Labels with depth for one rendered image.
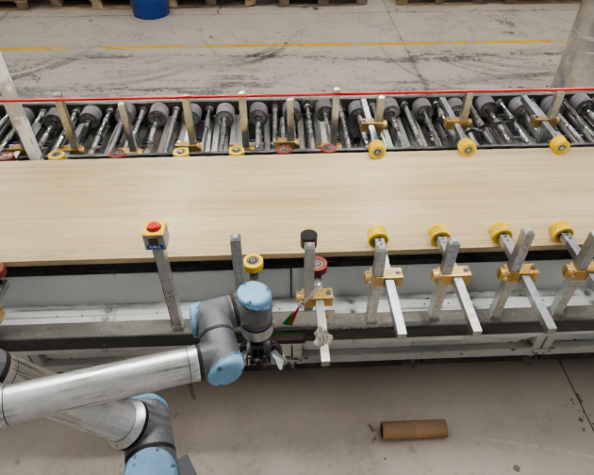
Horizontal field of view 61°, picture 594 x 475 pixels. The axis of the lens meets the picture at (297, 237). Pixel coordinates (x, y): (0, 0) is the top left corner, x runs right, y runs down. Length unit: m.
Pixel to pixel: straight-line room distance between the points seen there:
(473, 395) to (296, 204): 1.34
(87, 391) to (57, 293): 1.17
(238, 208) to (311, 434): 1.12
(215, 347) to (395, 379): 1.64
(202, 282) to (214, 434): 0.80
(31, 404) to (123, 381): 0.19
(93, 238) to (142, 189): 0.36
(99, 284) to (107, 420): 0.82
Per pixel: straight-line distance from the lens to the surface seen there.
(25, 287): 2.39
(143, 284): 2.22
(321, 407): 2.64
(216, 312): 1.32
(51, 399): 1.25
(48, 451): 2.78
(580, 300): 2.53
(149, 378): 1.23
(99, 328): 2.16
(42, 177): 2.69
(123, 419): 1.62
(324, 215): 2.19
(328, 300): 1.91
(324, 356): 1.75
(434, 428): 2.58
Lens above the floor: 2.31
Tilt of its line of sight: 43 degrees down
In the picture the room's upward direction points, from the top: straight up
